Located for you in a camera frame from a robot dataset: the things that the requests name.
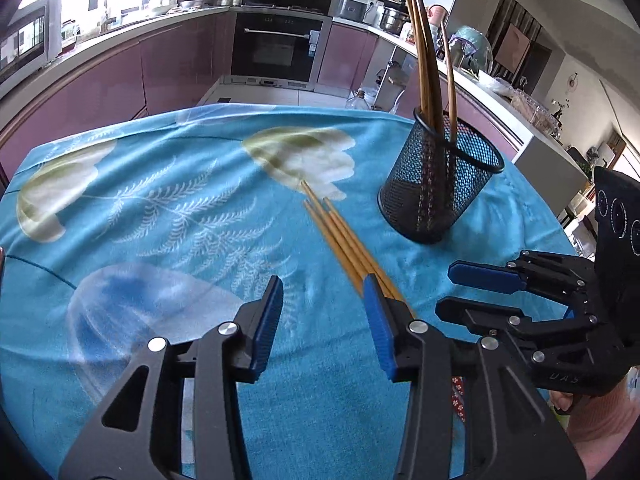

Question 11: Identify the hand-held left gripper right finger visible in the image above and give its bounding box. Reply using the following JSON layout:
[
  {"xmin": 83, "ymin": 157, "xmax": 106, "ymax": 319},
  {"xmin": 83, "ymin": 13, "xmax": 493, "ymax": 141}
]
[{"xmin": 362, "ymin": 275, "xmax": 586, "ymax": 480}]

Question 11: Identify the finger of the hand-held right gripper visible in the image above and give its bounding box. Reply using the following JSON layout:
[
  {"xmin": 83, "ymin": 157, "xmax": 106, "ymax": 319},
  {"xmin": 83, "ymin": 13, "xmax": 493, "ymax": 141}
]
[
  {"xmin": 447, "ymin": 250, "xmax": 596, "ymax": 306},
  {"xmin": 435, "ymin": 297, "xmax": 601, "ymax": 361}
]

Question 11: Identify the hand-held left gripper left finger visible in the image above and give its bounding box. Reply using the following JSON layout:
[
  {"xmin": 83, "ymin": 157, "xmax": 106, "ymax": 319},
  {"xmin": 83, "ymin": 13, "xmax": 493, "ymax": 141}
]
[{"xmin": 59, "ymin": 275, "xmax": 284, "ymax": 480}]

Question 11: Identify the wooden chopstick red patterned end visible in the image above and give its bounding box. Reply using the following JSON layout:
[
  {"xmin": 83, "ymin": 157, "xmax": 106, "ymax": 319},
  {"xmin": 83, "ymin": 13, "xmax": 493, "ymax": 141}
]
[
  {"xmin": 299, "ymin": 180, "xmax": 401, "ymax": 306},
  {"xmin": 405, "ymin": 0, "xmax": 431, "ymax": 231},
  {"xmin": 411, "ymin": 0, "xmax": 436, "ymax": 233},
  {"xmin": 440, "ymin": 20, "xmax": 458, "ymax": 226},
  {"xmin": 419, "ymin": 0, "xmax": 446, "ymax": 233},
  {"xmin": 322, "ymin": 197, "xmax": 468, "ymax": 423},
  {"xmin": 303, "ymin": 201, "xmax": 370, "ymax": 293}
]

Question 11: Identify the black mesh utensil holder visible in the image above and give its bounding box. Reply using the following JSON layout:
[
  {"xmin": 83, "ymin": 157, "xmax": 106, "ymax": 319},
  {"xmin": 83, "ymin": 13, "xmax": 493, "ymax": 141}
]
[{"xmin": 377, "ymin": 106, "xmax": 505, "ymax": 245}]

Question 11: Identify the person's right hand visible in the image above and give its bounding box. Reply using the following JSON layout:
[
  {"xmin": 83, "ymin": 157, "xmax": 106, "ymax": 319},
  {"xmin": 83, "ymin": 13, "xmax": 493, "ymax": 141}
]
[{"xmin": 549, "ymin": 375, "xmax": 640, "ymax": 480}]

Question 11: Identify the blue leaf-print tablecloth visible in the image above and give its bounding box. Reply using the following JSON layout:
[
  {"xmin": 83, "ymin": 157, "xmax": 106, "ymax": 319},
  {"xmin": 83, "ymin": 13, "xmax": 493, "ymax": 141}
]
[{"xmin": 0, "ymin": 102, "xmax": 581, "ymax": 480}]

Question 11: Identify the pink peninsula cabinet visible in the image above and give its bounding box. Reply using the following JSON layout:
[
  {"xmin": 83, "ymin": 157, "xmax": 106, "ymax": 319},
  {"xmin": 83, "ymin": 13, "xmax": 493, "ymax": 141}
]
[{"xmin": 440, "ymin": 80, "xmax": 523, "ymax": 161}]

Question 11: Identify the clear plastic snack container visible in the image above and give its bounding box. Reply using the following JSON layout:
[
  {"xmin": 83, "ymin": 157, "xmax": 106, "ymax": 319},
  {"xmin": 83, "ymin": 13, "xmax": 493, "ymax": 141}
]
[{"xmin": 510, "ymin": 91, "xmax": 558, "ymax": 131}]

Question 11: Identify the white bowl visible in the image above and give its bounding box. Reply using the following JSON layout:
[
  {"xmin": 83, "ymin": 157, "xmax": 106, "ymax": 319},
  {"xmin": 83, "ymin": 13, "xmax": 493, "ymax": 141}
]
[{"xmin": 477, "ymin": 70, "xmax": 513, "ymax": 96}]

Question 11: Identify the pale green kitchen appliance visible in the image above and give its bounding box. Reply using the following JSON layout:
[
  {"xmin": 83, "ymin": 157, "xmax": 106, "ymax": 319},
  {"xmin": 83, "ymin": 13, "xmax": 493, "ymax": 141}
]
[{"xmin": 450, "ymin": 26, "xmax": 493, "ymax": 73}]

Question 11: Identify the stainless steel stock pot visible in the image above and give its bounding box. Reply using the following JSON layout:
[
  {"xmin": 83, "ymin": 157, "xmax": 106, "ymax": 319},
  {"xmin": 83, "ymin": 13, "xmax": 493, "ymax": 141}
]
[{"xmin": 378, "ymin": 2, "xmax": 408, "ymax": 33}]

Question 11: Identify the black built-in oven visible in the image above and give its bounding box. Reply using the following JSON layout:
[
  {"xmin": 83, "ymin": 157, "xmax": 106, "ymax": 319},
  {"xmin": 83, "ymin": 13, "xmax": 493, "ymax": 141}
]
[{"xmin": 230, "ymin": 10, "xmax": 333, "ymax": 83}]

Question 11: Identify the pink lower cabinet row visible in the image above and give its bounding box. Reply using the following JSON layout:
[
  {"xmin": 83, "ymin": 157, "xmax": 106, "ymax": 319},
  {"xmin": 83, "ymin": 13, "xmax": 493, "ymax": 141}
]
[{"xmin": 0, "ymin": 10, "xmax": 236, "ymax": 176}]

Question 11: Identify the white microwave oven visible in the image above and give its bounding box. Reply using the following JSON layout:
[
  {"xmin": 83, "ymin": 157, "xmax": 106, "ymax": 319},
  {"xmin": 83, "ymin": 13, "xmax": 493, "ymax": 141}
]
[{"xmin": 0, "ymin": 0, "xmax": 63, "ymax": 86}]

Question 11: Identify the framed wall picture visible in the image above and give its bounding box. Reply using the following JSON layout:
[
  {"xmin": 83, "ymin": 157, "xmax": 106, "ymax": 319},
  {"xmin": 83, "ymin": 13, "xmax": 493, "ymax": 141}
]
[{"xmin": 500, "ymin": 25, "xmax": 531, "ymax": 68}]

